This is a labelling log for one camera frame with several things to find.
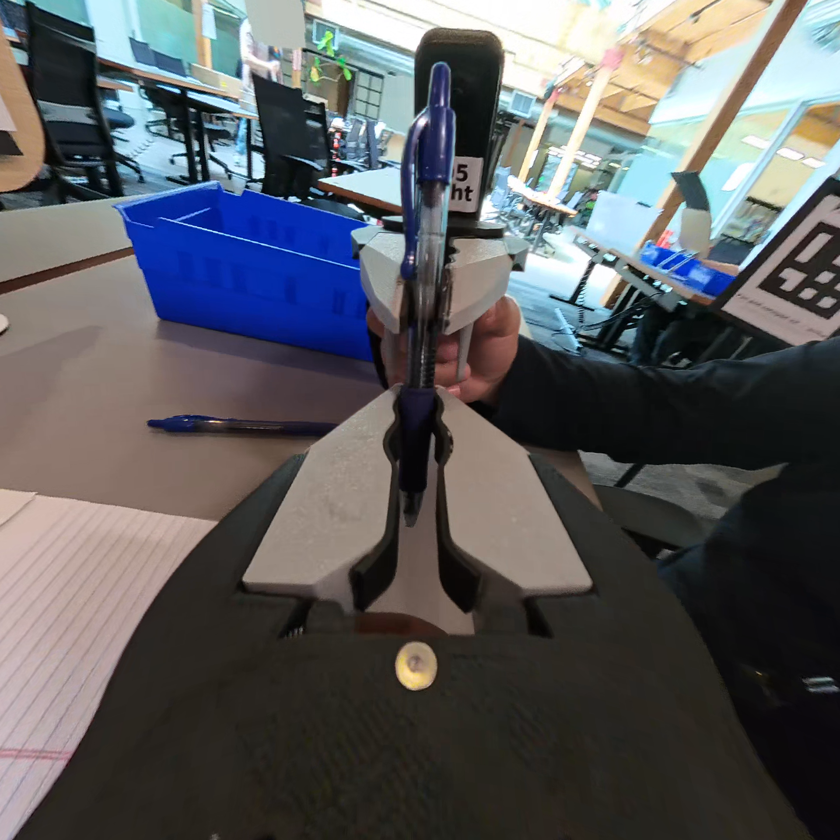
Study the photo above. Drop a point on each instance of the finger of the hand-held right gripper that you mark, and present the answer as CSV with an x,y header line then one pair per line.
x,y
384,275
482,275

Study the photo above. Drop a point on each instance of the background office table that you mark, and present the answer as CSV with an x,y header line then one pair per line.
x,y
223,105
367,187

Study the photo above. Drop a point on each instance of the person's dark clothing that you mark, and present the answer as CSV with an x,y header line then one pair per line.
x,y
774,590

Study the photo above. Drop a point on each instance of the black white marker placard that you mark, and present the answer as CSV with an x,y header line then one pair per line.
x,y
807,275

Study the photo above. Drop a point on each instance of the white lined legal pad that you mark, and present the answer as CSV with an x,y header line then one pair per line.
x,y
79,623

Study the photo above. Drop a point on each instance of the person's right forearm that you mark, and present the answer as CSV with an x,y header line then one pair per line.
x,y
656,407

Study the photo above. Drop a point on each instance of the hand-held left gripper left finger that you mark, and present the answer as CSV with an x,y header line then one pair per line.
x,y
315,525

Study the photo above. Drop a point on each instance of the hanging green plant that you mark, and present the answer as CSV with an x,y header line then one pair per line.
x,y
326,43

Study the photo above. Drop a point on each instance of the row of blue bins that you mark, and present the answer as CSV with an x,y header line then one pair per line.
x,y
689,272

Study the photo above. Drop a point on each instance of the blue plastic bin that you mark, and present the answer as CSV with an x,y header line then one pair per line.
x,y
229,282

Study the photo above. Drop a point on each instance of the black office chair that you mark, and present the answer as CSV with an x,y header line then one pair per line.
x,y
282,131
65,79

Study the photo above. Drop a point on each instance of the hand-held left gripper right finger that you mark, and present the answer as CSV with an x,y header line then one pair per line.
x,y
518,525

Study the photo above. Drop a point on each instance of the person's right hand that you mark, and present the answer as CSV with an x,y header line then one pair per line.
x,y
492,348

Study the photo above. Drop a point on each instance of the black armrest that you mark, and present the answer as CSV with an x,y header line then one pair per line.
x,y
649,518

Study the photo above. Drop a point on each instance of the blue retractable pen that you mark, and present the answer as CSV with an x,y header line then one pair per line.
x,y
229,426
433,151

